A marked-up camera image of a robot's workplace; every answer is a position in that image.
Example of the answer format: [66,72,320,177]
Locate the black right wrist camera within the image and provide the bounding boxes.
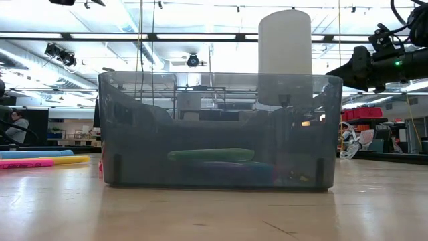
[367,22,407,58]

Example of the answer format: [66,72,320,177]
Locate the yellow hanging cable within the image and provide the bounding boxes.
[405,94,419,139]

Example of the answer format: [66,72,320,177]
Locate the green thin marker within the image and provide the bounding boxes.
[167,147,255,163]

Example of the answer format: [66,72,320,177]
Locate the white lamp with wooden base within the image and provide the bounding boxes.
[257,9,314,108]

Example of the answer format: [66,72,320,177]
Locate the purple thin marker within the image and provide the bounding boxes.
[180,161,250,185]

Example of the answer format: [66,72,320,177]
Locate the blue thick marker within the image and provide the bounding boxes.
[0,149,74,160]

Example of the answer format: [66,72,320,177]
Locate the dark smoky transparent bin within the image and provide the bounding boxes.
[98,71,344,193]

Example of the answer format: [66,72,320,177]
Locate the person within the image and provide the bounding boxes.
[5,109,30,144]

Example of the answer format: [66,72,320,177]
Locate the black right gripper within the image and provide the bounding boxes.
[326,45,428,94]

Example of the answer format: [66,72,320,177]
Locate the white lamp cable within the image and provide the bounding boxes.
[337,120,364,161]

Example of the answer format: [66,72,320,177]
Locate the black overhead frame beam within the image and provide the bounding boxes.
[0,31,412,43]

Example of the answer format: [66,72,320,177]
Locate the black studio light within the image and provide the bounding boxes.
[44,42,78,68]

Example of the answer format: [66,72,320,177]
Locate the yellow highlighter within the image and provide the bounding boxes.
[38,155,91,165]

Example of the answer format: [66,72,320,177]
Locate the red storage bins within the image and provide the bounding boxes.
[341,106,383,121]

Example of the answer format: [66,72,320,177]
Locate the black overhead camera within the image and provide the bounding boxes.
[186,53,201,68]

